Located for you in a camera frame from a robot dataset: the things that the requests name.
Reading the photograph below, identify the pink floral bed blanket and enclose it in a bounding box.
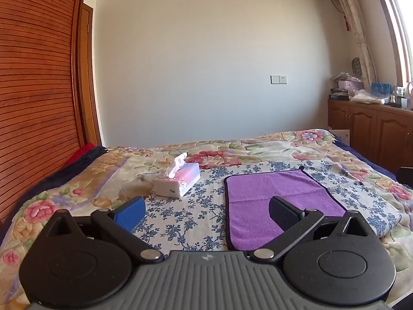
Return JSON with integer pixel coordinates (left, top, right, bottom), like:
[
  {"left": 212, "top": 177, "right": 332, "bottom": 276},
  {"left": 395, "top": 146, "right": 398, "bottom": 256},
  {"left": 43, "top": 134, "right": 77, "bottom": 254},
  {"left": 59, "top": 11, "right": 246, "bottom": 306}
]
[{"left": 0, "top": 129, "right": 413, "bottom": 310}]

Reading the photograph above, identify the slatted wooden wardrobe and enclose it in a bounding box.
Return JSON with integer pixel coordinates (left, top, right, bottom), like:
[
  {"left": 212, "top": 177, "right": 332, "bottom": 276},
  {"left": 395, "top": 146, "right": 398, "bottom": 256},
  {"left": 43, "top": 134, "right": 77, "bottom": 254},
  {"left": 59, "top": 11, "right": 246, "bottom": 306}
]
[{"left": 0, "top": 0, "right": 102, "bottom": 225}]

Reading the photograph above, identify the blue packet set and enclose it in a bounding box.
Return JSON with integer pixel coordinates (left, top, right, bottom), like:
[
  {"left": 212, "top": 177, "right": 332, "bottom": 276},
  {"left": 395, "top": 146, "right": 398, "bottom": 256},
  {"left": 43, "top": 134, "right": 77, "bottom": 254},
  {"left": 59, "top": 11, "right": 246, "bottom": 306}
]
[{"left": 370, "top": 82, "right": 392, "bottom": 95}]

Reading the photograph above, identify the filled clear plastic bag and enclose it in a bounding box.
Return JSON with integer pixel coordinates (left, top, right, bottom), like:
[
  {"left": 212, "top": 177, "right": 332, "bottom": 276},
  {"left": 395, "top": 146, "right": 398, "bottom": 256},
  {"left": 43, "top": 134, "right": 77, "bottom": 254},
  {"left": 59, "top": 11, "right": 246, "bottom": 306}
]
[{"left": 349, "top": 89, "right": 389, "bottom": 104}]

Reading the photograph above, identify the white and pink tissue box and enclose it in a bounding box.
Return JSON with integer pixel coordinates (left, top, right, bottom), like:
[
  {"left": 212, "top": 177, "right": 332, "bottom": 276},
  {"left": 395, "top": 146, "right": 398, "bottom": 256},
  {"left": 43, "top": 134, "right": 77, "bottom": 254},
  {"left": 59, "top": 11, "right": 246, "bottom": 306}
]
[{"left": 153, "top": 152, "right": 201, "bottom": 198}]

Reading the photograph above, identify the patterned beige curtain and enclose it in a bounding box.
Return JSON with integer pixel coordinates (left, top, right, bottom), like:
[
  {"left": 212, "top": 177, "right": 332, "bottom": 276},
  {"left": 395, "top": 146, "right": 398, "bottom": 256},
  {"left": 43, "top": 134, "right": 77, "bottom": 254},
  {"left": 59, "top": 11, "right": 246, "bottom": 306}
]
[{"left": 327, "top": 0, "right": 378, "bottom": 86}]

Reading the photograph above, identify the clear crumpled plastic bag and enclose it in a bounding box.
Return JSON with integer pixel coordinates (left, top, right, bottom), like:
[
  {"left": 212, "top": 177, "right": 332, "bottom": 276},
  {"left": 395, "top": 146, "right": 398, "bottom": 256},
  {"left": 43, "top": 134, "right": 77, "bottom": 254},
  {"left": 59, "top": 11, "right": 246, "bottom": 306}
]
[{"left": 119, "top": 173, "right": 155, "bottom": 202}]

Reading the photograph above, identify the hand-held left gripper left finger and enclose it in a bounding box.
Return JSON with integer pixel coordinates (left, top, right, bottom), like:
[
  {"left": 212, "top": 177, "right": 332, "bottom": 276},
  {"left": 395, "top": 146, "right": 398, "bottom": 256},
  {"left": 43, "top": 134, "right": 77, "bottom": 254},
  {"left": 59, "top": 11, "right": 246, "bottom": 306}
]
[{"left": 42, "top": 196, "right": 164, "bottom": 263}]

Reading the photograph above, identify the dark cloth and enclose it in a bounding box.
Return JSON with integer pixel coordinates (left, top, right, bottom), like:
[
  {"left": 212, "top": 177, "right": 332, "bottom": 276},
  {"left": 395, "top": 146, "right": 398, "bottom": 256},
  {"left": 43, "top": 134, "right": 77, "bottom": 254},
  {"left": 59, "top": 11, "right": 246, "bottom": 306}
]
[{"left": 18, "top": 146, "right": 108, "bottom": 207}]

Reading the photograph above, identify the wooden window frame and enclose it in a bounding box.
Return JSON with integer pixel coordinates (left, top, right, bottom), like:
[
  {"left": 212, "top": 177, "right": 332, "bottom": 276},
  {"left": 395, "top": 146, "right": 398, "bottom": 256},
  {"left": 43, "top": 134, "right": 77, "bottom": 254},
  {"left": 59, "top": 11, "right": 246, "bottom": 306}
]
[{"left": 376, "top": 0, "right": 413, "bottom": 88}]

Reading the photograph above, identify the red cloth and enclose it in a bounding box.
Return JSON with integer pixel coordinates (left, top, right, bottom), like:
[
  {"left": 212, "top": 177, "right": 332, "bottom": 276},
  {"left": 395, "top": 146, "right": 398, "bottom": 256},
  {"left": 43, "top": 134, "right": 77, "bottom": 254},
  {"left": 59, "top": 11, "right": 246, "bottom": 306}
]
[{"left": 63, "top": 143, "right": 97, "bottom": 168}]

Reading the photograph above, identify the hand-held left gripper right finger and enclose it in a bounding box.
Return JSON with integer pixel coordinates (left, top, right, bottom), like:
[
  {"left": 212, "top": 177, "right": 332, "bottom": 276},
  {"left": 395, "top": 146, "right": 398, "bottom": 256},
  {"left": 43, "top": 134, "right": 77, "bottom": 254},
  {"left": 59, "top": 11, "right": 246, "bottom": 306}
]
[{"left": 250, "top": 196, "right": 375, "bottom": 263}]

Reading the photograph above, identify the group of small bottles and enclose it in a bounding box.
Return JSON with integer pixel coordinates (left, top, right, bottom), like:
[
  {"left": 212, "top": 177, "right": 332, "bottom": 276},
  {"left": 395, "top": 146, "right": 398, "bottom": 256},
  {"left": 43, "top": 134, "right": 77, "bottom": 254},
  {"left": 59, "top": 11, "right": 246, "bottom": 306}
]
[{"left": 389, "top": 81, "right": 413, "bottom": 110}]

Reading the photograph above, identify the white cardboard box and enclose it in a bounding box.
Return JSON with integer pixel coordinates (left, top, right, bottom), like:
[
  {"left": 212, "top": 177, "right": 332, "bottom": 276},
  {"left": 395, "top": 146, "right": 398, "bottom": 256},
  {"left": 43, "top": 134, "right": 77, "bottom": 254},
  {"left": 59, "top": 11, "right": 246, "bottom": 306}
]
[{"left": 332, "top": 130, "right": 351, "bottom": 146}]

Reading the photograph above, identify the navy blue bed sheet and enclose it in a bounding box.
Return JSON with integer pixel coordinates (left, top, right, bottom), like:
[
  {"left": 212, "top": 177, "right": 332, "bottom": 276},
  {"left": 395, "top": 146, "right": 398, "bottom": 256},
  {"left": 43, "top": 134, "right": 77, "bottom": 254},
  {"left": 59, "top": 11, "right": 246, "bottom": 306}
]
[{"left": 327, "top": 128, "right": 413, "bottom": 181}]

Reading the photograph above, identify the purple and grey two-sided towel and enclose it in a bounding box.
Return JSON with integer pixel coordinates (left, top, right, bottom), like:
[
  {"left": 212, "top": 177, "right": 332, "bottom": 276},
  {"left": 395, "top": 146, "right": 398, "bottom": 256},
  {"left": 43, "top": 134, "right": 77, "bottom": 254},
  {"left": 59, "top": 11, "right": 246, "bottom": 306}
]
[{"left": 224, "top": 167, "right": 347, "bottom": 252}]

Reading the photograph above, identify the wooden door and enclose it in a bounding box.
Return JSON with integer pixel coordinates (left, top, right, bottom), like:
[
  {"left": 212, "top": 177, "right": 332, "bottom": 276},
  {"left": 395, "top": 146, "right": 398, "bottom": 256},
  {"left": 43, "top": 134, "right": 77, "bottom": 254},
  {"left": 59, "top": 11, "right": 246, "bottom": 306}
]
[{"left": 79, "top": 3, "right": 103, "bottom": 147}]

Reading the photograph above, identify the blue floral white cloth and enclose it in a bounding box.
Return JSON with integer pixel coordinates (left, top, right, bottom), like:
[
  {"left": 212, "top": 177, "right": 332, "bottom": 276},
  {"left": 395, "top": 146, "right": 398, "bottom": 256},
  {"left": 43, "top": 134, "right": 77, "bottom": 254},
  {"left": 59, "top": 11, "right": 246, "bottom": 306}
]
[{"left": 131, "top": 160, "right": 402, "bottom": 254}]

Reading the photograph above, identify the wooden side cabinet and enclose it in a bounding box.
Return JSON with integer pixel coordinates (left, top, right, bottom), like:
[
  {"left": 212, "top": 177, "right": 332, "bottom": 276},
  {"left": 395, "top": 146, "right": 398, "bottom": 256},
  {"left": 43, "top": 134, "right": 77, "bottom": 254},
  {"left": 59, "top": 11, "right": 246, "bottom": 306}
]
[{"left": 327, "top": 98, "right": 413, "bottom": 173}]

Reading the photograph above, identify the stack of dark books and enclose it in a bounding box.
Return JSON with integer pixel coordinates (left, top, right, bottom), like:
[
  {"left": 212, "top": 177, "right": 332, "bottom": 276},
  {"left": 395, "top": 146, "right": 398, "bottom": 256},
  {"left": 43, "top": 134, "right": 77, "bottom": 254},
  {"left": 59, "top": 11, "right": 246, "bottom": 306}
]
[{"left": 329, "top": 88, "right": 350, "bottom": 101}]

